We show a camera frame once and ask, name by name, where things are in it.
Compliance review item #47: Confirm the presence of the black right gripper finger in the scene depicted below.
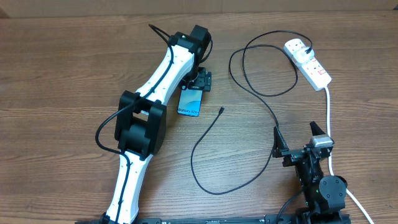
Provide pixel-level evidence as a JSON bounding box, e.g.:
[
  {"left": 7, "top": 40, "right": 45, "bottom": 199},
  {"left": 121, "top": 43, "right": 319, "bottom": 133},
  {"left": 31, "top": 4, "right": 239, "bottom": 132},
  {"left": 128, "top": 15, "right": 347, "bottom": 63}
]
[
  {"left": 310, "top": 121, "right": 325, "bottom": 136},
  {"left": 272, "top": 126, "right": 289, "bottom": 157}
]

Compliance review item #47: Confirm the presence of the white charger plug adapter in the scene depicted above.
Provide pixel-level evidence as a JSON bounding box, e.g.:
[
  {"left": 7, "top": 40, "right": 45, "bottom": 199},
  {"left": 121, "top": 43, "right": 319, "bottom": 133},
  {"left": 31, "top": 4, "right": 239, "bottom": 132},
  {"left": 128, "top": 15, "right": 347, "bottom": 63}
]
[{"left": 293, "top": 47, "right": 315, "bottom": 64}]

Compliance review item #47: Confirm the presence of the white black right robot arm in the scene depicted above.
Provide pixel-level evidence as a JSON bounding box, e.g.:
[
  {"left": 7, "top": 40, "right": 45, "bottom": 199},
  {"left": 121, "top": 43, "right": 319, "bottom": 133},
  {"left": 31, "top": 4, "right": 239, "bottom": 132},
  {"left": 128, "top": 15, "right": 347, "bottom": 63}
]
[{"left": 272, "top": 121, "right": 351, "bottom": 223}]

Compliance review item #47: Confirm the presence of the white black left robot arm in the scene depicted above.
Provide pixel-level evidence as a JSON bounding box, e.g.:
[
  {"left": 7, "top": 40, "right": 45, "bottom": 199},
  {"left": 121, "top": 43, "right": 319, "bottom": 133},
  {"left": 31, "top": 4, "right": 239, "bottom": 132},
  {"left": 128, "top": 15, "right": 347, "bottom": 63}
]
[{"left": 95, "top": 25, "right": 213, "bottom": 223}]

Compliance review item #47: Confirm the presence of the Samsung Galaxy smartphone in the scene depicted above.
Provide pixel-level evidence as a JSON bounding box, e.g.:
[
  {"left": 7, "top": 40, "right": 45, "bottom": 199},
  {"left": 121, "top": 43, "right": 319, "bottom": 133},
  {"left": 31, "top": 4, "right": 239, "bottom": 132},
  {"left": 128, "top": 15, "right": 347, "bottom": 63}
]
[{"left": 177, "top": 89, "right": 203, "bottom": 117}]

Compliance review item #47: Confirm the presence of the white power strip cord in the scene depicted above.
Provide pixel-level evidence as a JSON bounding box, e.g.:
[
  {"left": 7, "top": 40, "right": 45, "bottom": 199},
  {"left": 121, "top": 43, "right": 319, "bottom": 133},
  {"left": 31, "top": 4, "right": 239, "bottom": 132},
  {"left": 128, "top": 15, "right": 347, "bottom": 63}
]
[{"left": 323, "top": 86, "right": 376, "bottom": 224}]

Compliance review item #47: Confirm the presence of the white power strip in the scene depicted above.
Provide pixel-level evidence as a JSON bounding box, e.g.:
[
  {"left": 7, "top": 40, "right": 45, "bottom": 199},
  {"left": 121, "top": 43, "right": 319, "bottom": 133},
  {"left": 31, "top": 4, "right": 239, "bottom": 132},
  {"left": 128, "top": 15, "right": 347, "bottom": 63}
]
[{"left": 284, "top": 39, "right": 332, "bottom": 91}]

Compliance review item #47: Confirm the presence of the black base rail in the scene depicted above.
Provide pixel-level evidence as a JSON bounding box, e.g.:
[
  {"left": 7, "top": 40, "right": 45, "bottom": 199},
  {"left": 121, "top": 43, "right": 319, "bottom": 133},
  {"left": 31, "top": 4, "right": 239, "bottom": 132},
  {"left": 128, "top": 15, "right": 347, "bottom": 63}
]
[{"left": 74, "top": 213, "right": 352, "bottom": 224}]

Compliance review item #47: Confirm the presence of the black USB charging cable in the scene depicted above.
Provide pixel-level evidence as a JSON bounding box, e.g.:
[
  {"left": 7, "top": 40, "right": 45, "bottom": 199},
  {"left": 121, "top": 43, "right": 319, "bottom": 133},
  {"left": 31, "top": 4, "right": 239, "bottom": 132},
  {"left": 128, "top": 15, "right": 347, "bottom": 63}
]
[{"left": 190, "top": 30, "right": 313, "bottom": 196}]

